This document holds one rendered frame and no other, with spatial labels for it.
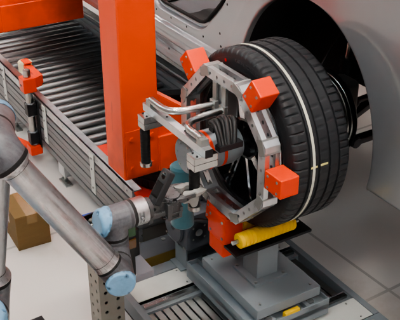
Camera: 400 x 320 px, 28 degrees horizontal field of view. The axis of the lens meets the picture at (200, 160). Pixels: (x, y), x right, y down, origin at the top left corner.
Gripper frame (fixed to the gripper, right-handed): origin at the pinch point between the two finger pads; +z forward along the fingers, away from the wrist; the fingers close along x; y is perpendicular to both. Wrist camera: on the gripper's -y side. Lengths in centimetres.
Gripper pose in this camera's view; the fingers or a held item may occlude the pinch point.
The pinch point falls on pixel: (199, 185)
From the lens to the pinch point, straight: 259.4
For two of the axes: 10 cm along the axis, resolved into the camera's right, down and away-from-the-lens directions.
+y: 0.0, 8.7, 4.9
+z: 8.5, -2.5, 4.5
